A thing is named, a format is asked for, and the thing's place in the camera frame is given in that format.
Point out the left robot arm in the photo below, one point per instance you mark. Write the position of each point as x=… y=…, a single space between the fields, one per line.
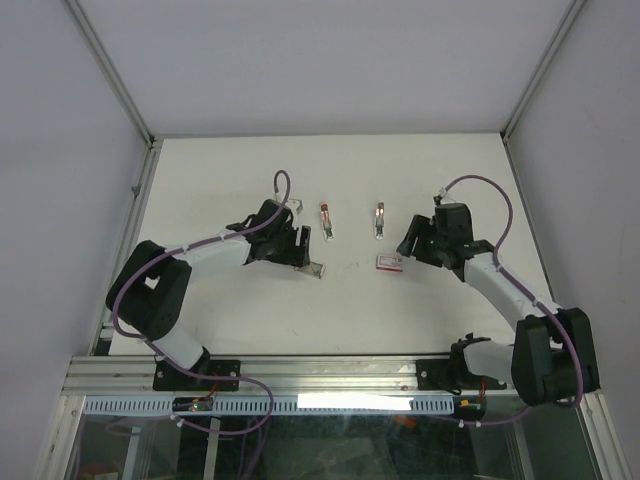
x=150 y=290

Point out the white slotted cable duct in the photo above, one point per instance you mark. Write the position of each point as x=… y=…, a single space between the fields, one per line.
x=301 y=404

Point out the red white staple box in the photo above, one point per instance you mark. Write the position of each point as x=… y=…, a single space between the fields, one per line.
x=390 y=263

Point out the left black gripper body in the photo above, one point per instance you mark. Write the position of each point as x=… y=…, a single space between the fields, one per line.
x=282 y=249

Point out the white mini stapler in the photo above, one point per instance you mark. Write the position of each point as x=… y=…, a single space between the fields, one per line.
x=379 y=222

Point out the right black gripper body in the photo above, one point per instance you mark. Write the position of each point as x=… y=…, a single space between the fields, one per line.
x=430 y=250

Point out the aluminium mounting rail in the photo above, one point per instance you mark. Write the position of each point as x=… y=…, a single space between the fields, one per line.
x=283 y=375

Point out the pink mini stapler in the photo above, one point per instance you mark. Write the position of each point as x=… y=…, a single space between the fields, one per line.
x=326 y=222

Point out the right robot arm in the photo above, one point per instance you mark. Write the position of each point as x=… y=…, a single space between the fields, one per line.
x=552 y=358

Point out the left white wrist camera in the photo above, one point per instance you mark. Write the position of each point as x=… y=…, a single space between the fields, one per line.
x=295 y=206

